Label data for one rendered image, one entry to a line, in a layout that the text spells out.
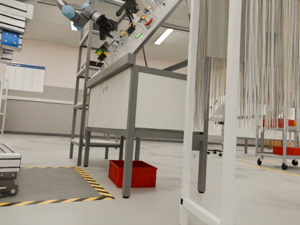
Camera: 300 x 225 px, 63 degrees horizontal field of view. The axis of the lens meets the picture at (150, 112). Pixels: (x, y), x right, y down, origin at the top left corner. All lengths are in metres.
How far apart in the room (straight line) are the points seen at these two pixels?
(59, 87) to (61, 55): 1.19
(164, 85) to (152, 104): 0.15
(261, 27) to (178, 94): 0.84
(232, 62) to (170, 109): 0.80
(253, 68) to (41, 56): 9.01
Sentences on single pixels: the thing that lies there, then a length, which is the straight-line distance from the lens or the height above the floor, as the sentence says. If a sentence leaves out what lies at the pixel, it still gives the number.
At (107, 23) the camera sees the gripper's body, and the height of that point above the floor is 1.13.
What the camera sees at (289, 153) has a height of 0.22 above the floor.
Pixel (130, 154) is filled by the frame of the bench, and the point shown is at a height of 0.26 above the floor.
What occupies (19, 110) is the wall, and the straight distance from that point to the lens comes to 9.38.
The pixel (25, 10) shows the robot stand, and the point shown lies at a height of 1.07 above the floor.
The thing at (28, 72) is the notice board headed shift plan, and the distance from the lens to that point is 9.48.
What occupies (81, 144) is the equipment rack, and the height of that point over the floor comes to 0.21.
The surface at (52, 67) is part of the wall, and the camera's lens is 9.46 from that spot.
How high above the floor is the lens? 0.40
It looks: 4 degrees up
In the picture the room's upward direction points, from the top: 4 degrees clockwise
